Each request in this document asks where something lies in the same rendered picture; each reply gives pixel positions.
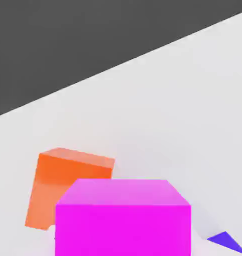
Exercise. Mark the small purple cube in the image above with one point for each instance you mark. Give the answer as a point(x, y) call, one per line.
point(227, 241)

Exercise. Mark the small magenta cube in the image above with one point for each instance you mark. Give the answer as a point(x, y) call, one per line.
point(122, 226)

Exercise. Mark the large orange box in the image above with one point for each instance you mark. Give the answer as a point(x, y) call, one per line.
point(52, 180)

